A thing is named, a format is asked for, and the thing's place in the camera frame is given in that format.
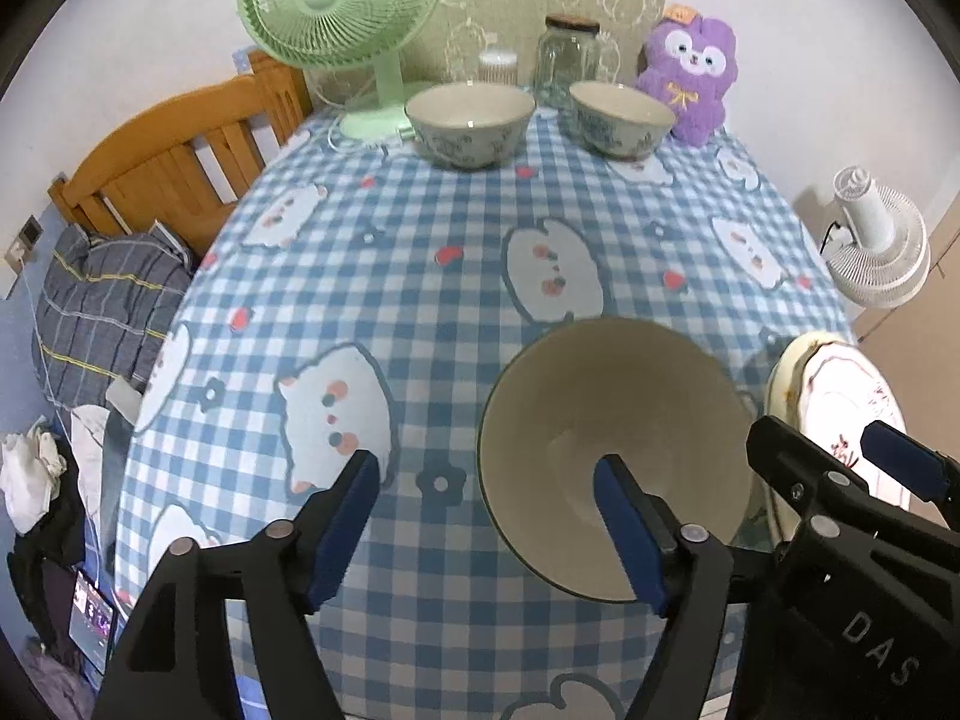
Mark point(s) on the wooden bed headboard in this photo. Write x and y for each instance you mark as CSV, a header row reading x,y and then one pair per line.
x,y
172,157

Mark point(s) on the green desk fan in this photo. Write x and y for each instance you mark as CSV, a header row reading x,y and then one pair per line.
x,y
337,0

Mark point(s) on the round yellow floral plate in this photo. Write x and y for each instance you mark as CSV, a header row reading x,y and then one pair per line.
x,y
780,382

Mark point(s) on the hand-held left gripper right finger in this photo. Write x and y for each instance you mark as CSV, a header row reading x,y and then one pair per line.
x,y
630,540

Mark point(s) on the small cream floral bowl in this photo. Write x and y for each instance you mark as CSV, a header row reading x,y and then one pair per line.
x,y
615,405

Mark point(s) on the green-rimmed floral bowl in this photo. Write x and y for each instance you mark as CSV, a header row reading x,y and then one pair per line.
x,y
469,127

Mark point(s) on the blue checked tablecloth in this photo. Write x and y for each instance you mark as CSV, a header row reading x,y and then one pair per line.
x,y
420,277

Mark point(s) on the white plate with red print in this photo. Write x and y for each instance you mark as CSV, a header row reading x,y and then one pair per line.
x,y
832,397

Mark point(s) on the white desk fan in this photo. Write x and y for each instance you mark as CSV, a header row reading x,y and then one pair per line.
x,y
885,255

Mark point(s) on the wall socket plate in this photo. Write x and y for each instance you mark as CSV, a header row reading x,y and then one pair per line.
x,y
24,240

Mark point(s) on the glass jar with dark lid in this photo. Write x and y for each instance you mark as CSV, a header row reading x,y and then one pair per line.
x,y
566,64

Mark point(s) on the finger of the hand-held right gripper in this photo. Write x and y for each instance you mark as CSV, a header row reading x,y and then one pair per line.
x,y
900,457
787,457

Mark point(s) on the lit tablet screen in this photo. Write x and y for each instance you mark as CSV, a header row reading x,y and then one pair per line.
x,y
91,619

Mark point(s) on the grey striped pillow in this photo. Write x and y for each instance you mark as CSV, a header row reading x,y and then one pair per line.
x,y
105,307

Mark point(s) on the white crumpled cloth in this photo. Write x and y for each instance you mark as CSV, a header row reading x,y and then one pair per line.
x,y
30,472

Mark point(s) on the cotton swab container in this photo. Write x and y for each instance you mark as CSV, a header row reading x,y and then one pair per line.
x,y
497,69

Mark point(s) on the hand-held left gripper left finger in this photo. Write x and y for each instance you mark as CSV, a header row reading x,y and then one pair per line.
x,y
345,532

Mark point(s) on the purple plush toy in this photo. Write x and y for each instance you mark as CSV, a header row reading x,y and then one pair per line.
x,y
690,82

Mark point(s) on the dark-rimmed floral bowl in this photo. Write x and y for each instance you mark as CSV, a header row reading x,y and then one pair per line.
x,y
622,124

